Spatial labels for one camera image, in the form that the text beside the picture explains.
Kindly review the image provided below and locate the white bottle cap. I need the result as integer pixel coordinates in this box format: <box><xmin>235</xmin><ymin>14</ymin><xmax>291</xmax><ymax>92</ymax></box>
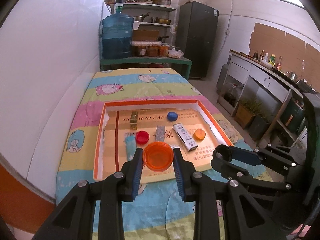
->
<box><xmin>170</xmin><ymin>145</ymin><xmax>180</xmax><ymax>149</ymax></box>

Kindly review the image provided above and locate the black bottle cap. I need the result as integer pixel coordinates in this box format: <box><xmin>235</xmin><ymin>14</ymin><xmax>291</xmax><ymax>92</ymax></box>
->
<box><xmin>213</xmin><ymin>144</ymin><xmax>233</xmax><ymax>162</ymax></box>

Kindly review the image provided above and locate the orange-rimmed cardboard tray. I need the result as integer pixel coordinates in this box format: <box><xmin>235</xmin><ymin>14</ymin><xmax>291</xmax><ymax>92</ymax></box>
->
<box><xmin>93</xmin><ymin>100</ymin><xmax>232</xmax><ymax>183</ymax></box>

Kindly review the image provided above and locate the green low bench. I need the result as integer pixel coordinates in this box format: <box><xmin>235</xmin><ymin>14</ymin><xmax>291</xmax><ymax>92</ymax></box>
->
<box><xmin>100</xmin><ymin>56</ymin><xmax>192</xmax><ymax>80</ymax></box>

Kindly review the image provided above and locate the dark green refrigerator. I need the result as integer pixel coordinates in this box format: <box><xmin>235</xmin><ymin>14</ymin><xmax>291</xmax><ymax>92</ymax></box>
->
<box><xmin>175</xmin><ymin>2</ymin><xmax>219</xmax><ymax>79</ymax></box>

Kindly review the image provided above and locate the white kitchen counter cabinet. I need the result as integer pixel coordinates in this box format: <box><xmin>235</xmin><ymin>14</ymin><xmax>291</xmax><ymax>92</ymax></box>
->
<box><xmin>217</xmin><ymin>51</ymin><xmax>308</xmax><ymax>148</ymax></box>

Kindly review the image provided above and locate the white metal shelf rack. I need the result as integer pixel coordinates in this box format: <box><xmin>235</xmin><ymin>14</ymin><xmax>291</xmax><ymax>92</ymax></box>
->
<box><xmin>123</xmin><ymin>0</ymin><xmax>179</xmax><ymax>46</ymax></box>

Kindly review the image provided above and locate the white printed lighter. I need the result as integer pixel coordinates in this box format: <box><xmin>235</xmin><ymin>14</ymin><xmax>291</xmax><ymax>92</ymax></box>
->
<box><xmin>173</xmin><ymin>123</ymin><xmax>198</xmax><ymax>152</ymax></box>

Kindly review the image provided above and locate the small orange bottle cap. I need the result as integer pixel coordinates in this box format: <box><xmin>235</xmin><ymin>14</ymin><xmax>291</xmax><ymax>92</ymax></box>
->
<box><xmin>193</xmin><ymin>128</ymin><xmax>206</xmax><ymax>141</ymax></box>

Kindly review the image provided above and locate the large orange bottle cap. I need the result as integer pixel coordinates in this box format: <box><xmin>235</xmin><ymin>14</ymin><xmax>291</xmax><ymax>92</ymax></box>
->
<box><xmin>143</xmin><ymin>141</ymin><xmax>174</xmax><ymax>172</ymax></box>

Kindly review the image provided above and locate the clear plastic rectangular case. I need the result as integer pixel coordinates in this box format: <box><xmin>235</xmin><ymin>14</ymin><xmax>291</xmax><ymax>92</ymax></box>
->
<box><xmin>155</xmin><ymin>126</ymin><xmax>165</xmax><ymax>142</ymax></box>

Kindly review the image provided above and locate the blue water jug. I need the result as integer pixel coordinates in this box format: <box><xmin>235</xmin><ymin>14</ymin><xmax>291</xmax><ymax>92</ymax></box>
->
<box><xmin>101</xmin><ymin>0</ymin><xmax>134</xmax><ymax>60</ymax></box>

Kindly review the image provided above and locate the gold lighter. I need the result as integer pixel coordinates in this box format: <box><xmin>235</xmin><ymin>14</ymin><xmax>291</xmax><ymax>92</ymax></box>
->
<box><xmin>130</xmin><ymin>111</ymin><xmax>138</xmax><ymax>130</ymax></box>

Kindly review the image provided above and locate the teal flower lighter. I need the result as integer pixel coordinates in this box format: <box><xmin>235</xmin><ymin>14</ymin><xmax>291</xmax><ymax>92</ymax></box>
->
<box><xmin>125</xmin><ymin>133</ymin><xmax>137</xmax><ymax>161</ymax></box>

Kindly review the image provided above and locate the red bottle cap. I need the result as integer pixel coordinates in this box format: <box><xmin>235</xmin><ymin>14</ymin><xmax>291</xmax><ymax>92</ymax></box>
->
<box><xmin>135</xmin><ymin>131</ymin><xmax>150</xmax><ymax>145</ymax></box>

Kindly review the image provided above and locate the blue bottle cap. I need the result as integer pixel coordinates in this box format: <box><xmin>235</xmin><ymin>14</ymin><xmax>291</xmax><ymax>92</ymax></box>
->
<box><xmin>167</xmin><ymin>112</ymin><xmax>178</xmax><ymax>121</ymax></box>

